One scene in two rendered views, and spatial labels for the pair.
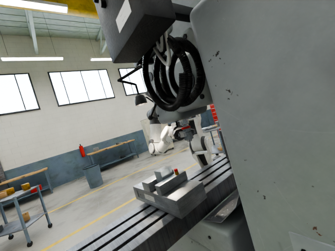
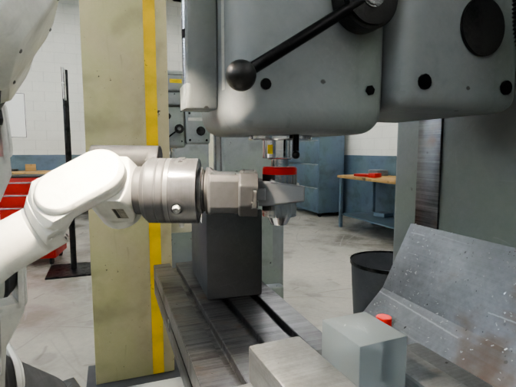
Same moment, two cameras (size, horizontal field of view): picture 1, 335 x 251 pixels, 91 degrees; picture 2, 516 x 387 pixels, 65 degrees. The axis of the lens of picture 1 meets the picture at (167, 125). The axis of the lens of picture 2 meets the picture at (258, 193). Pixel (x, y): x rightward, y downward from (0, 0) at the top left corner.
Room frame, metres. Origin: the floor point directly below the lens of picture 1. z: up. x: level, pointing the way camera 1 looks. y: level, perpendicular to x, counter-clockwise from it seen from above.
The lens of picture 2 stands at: (0.72, 0.45, 1.29)
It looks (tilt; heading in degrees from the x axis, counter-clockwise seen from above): 6 degrees down; 285
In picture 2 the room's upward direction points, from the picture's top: straight up
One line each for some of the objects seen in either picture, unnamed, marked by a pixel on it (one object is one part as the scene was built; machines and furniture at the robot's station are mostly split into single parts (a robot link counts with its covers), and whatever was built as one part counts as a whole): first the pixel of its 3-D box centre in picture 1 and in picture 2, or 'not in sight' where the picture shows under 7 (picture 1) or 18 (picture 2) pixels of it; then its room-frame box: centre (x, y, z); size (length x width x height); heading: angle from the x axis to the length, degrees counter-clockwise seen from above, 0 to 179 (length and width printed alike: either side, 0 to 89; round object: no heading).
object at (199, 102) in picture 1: (202, 72); (403, 27); (0.67, -0.20, 1.47); 0.24 x 0.19 x 0.26; 125
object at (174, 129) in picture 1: (181, 133); (213, 193); (0.92, -0.06, 1.23); 0.13 x 0.12 x 0.10; 107
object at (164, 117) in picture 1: (174, 87); (283, 12); (0.83, -0.09, 1.47); 0.21 x 0.19 x 0.32; 125
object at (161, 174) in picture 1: (164, 175); (362, 357); (0.72, 0.08, 1.10); 0.06 x 0.05 x 0.06; 128
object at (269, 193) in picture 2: (181, 134); (280, 193); (0.82, -0.06, 1.23); 0.06 x 0.02 x 0.03; 17
